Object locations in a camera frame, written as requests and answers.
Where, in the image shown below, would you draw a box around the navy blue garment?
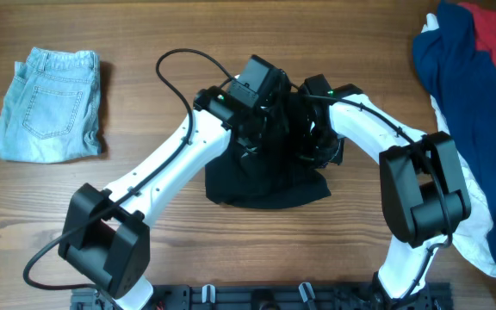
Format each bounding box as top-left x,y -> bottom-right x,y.
412,2 -> 496,263

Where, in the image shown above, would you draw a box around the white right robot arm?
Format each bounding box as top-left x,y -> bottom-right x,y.
297,87 -> 471,309

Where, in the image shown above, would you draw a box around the folded light blue jeans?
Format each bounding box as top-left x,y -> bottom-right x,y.
0,47 -> 102,164

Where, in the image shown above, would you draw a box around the white garment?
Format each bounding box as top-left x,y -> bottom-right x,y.
412,3 -> 496,277

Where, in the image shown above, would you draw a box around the black t-shirt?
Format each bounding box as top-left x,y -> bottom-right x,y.
205,94 -> 331,209

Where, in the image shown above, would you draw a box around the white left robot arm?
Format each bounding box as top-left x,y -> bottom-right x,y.
58,84 -> 290,309

